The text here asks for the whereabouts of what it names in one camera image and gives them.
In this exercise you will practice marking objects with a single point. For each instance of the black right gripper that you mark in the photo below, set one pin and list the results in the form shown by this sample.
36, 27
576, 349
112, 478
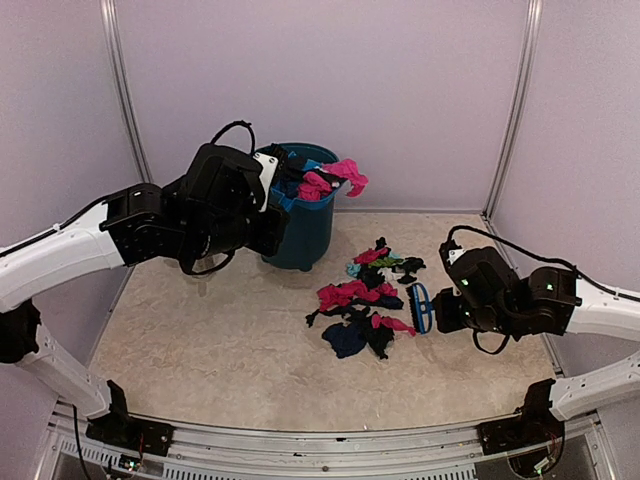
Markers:
448, 320

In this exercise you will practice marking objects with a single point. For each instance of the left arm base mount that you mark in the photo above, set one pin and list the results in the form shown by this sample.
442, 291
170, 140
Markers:
118, 428

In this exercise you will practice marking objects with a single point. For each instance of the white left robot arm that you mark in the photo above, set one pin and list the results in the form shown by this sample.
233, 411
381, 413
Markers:
65, 252

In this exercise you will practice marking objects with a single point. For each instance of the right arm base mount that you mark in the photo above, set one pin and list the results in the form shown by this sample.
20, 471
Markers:
532, 424

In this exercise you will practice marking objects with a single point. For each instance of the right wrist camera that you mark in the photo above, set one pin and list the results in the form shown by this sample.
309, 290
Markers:
450, 251

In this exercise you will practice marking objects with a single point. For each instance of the blue hand brush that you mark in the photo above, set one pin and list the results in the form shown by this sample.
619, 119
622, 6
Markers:
421, 308

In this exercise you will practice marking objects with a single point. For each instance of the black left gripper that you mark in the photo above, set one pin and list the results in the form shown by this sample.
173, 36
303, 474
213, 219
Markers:
268, 241

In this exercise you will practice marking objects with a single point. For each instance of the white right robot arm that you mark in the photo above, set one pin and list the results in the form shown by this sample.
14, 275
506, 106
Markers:
605, 312

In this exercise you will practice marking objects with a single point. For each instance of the light blue paper scrap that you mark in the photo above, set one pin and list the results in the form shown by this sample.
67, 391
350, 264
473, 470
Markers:
353, 270

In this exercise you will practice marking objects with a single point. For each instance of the green paper scrap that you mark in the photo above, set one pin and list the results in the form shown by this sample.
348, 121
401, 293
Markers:
386, 262

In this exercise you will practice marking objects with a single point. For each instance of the blue plastic dustpan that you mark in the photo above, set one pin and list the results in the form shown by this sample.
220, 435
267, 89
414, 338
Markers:
285, 190

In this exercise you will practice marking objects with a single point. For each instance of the teal plastic waste bin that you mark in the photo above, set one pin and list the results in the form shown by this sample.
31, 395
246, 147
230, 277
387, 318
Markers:
308, 232

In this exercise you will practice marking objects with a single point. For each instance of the black crumpled paper scrap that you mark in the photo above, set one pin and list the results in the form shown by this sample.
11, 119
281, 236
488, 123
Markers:
377, 335

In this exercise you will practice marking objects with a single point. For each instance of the aluminium front rail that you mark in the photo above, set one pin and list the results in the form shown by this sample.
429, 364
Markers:
194, 451

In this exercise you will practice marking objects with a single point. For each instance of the navy paper scrap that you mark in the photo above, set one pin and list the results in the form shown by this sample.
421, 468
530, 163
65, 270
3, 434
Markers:
345, 340

